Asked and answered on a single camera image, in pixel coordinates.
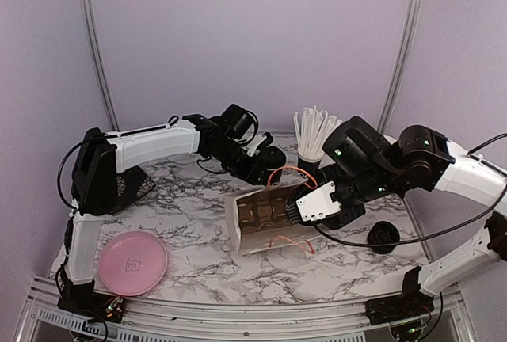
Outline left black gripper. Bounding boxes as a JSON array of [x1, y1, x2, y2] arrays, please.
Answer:
[[209, 139, 269, 184]]

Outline single black paper coffee cup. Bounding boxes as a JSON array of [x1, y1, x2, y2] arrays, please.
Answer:
[[266, 166, 284, 188]]

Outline stack of black cup lids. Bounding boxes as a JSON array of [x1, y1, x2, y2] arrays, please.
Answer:
[[367, 221, 400, 255]]

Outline white paper takeout bag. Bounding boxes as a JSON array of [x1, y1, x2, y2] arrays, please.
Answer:
[[223, 183, 315, 256]]

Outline black plastic cup lid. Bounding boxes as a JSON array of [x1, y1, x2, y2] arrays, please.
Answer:
[[259, 146, 287, 170]]

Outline brown cardboard cup carrier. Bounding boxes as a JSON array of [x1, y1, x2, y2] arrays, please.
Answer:
[[237, 193, 291, 230]]

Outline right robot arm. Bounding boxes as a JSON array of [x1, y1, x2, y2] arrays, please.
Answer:
[[286, 116, 506, 317]]

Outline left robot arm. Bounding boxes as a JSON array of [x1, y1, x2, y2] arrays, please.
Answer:
[[58, 104, 286, 314]]

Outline bundle of white paper straws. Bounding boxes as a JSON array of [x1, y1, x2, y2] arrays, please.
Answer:
[[293, 106, 342, 162]]

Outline black floral patterned tray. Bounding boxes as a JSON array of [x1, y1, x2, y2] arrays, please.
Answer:
[[107, 166, 156, 215]]

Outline pink round plate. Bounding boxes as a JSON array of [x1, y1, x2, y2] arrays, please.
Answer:
[[98, 231, 169, 297]]

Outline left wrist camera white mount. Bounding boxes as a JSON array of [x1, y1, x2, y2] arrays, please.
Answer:
[[242, 132, 273, 157]]

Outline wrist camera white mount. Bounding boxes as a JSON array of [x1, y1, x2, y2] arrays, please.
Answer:
[[296, 181, 342, 222], [242, 132, 273, 157]]

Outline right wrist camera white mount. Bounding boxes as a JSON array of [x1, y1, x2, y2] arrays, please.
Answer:
[[296, 181, 342, 222]]

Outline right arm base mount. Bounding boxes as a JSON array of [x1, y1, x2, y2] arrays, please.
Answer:
[[364, 267, 434, 325]]

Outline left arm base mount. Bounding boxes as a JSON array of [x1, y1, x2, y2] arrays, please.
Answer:
[[57, 279, 126, 324]]

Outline right aluminium frame post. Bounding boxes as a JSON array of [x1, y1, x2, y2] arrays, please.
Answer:
[[377, 0, 422, 133]]

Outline aluminium frame post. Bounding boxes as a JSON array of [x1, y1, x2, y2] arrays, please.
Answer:
[[377, 0, 422, 133], [79, 0, 120, 131]]

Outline left aluminium frame post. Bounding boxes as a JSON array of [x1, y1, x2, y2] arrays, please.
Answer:
[[79, 0, 120, 131]]

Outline front aluminium frame rail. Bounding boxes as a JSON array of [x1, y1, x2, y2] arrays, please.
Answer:
[[15, 278, 476, 342]]

